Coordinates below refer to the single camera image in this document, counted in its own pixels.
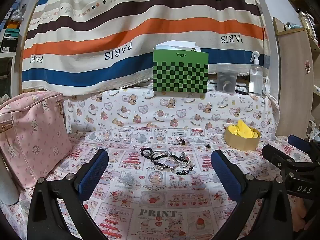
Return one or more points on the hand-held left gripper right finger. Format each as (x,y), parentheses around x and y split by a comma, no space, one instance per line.
(226,172)

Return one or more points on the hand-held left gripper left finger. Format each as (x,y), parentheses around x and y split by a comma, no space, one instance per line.
(93,172)

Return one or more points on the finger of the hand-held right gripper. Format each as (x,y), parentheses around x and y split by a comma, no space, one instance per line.
(277,156)
(298,141)

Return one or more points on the small tan cardboard box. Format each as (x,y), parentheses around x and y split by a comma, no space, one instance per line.
(240,143)

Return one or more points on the yellow cloth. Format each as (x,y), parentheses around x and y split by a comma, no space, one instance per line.
(243,130)

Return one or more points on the person's right hand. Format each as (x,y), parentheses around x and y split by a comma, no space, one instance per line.
(299,215)

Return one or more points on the wooden shelf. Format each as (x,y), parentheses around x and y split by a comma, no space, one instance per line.
(292,85)

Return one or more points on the strawberry-print cloth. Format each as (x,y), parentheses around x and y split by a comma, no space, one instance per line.
(160,200)

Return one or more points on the pink bear-print bag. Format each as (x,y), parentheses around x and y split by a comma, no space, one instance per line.
(32,135)

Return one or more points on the clear spray bottle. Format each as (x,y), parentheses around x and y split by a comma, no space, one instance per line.
(255,80)

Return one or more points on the bear sticker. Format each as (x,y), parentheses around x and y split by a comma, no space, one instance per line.
(307,66)

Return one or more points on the bear-print cloth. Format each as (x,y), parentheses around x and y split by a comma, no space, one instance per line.
(155,110)

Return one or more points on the clear plastic container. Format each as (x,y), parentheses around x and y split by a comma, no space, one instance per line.
(226,78)

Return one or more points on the green checkered box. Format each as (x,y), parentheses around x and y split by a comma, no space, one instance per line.
(180,72)

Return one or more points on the white paper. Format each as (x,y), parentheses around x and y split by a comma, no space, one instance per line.
(175,45)

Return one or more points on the striped blanket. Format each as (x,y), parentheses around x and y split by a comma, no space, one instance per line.
(100,30)

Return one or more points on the stack of storage boxes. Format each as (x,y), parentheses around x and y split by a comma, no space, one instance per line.
(11,35)

